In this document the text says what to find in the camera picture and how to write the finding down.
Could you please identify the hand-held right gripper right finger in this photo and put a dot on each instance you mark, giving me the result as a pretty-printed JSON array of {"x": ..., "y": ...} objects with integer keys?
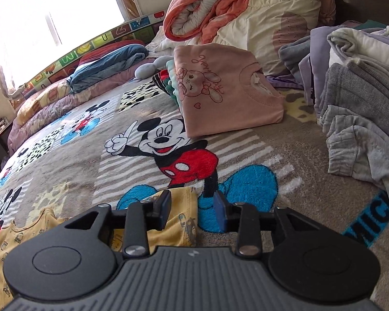
[{"x": 219, "y": 213}]

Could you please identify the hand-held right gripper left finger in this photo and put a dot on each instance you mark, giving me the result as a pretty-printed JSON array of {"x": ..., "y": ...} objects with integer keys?
[{"x": 164, "y": 209}]

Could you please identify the yellow printed shirt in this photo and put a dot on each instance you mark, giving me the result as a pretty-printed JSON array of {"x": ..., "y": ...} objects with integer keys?
[{"x": 29, "y": 230}]

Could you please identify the stack of colourful folded clothes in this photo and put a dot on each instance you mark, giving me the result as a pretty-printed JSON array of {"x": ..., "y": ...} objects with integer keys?
[{"x": 167, "y": 81}]

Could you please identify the cartoon mouse printed blanket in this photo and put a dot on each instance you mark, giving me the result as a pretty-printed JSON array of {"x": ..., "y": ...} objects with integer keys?
[{"x": 262, "y": 142}]

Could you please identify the pink folded bunny sweater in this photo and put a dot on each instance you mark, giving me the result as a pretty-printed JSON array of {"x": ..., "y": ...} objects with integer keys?
[{"x": 233, "y": 116}]

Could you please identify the grey plush toy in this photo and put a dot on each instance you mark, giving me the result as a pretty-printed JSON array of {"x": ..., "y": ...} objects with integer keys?
[{"x": 146, "y": 69}]

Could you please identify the light grey sweatpants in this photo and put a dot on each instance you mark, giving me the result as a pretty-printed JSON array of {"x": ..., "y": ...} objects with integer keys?
[{"x": 353, "y": 142}]

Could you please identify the blue folded blanket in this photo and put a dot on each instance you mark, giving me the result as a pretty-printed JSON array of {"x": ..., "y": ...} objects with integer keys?
[{"x": 100, "y": 68}]

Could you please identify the purple floral quilt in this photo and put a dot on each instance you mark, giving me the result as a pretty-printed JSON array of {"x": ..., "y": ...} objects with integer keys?
[{"x": 29, "y": 126}]

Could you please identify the pink patterned pillow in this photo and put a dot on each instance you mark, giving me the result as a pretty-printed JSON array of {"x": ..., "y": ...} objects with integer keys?
[{"x": 45, "y": 98}]

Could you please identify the white crumpled cloth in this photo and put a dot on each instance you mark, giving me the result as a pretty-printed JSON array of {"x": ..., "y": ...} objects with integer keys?
[{"x": 162, "y": 40}]

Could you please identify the red pillow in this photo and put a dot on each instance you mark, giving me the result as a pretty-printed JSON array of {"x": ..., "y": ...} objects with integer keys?
[{"x": 116, "y": 46}]

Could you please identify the lilac garment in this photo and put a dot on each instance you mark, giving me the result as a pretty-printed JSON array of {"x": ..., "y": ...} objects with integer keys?
[{"x": 314, "y": 68}]

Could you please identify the grey knit garment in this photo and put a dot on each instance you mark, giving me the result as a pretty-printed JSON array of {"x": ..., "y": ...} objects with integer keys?
[{"x": 291, "y": 53}]

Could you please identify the colourful alphabet play mat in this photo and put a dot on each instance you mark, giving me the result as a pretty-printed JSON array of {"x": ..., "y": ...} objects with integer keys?
[{"x": 94, "y": 40}]

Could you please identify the dark grey ribbed garment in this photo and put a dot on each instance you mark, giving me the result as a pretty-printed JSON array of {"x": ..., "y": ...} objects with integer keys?
[{"x": 353, "y": 87}]

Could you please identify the orange rolled quilt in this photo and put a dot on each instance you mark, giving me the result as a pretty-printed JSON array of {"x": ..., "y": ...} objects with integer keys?
[{"x": 197, "y": 3}]

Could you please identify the cream quilt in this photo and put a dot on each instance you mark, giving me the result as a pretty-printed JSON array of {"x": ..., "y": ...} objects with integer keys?
[{"x": 278, "y": 13}]

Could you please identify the white folded garment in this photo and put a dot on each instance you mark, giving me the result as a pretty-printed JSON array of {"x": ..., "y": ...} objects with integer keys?
[{"x": 366, "y": 47}]

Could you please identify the bright window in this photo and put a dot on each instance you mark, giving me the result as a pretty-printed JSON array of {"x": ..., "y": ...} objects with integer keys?
[{"x": 35, "y": 13}]

